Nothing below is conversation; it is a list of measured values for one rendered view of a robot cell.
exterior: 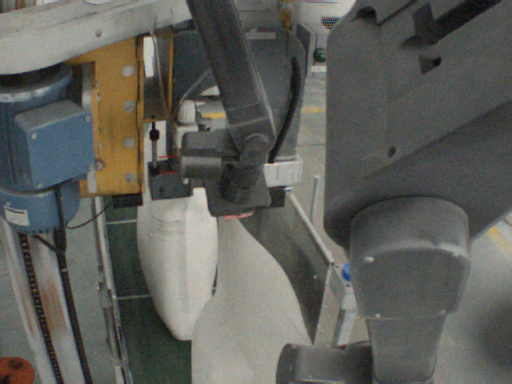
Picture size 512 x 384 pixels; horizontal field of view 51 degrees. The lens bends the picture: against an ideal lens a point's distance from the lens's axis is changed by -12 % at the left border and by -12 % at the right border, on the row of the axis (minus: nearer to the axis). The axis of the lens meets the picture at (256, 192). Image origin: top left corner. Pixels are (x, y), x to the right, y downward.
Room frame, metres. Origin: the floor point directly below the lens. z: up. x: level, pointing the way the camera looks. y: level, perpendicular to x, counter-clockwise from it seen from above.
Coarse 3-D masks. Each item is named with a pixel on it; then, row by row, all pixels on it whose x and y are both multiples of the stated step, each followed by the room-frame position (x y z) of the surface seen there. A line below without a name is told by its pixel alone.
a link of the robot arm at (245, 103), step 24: (192, 0) 0.69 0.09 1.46; (216, 0) 0.69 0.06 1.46; (216, 24) 0.70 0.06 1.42; (240, 24) 0.72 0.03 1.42; (216, 48) 0.71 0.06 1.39; (240, 48) 0.72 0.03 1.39; (216, 72) 0.72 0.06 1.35; (240, 72) 0.73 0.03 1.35; (240, 96) 0.73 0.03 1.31; (264, 96) 0.76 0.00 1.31; (240, 120) 0.74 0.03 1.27; (264, 120) 0.74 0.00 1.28; (240, 144) 0.75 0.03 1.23
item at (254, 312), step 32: (224, 224) 0.90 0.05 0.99; (224, 256) 0.89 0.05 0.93; (256, 256) 0.78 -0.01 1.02; (224, 288) 0.89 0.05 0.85; (256, 288) 0.68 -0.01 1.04; (288, 288) 0.68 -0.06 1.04; (224, 320) 0.81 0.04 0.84; (256, 320) 0.67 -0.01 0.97; (288, 320) 0.60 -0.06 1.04; (192, 352) 0.81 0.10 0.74; (224, 352) 0.73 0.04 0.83; (256, 352) 0.66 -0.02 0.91
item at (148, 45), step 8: (40, 0) 3.39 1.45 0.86; (48, 0) 3.40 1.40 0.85; (56, 0) 3.42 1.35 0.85; (144, 40) 3.61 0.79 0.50; (144, 48) 3.62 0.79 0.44; (152, 48) 3.63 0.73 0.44; (144, 56) 3.62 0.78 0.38; (152, 56) 3.62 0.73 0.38; (152, 64) 3.62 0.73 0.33; (152, 72) 3.63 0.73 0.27; (216, 88) 3.80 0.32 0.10; (216, 96) 3.84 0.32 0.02
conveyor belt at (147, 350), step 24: (120, 216) 1.79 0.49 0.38; (120, 240) 1.64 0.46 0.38; (120, 264) 1.51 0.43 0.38; (216, 264) 1.56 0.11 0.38; (120, 288) 1.39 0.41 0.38; (144, 288) 1.40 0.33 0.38; (120, 312) 1.27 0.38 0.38; (144, 312) 1.29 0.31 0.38; (144, 336) 1.18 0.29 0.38; (168, 336) 1.19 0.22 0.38; (144, 360) 1.08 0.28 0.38; (168, 360) 1.10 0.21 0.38
